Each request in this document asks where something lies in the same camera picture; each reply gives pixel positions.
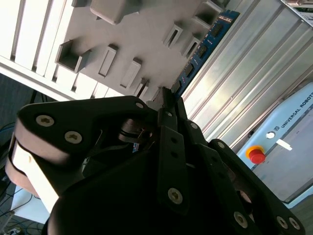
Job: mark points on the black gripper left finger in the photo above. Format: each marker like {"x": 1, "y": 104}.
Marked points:
{"x": 73, "y": 117}

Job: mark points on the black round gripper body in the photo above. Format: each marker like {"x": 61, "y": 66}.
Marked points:
{"x": 110, "y": 208}

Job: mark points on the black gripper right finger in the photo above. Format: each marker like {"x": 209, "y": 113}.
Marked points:
{"x": 244, "y": 183}

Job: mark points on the blue RAM stick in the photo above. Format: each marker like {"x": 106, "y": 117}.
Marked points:
{"x": 203, "y": 51}

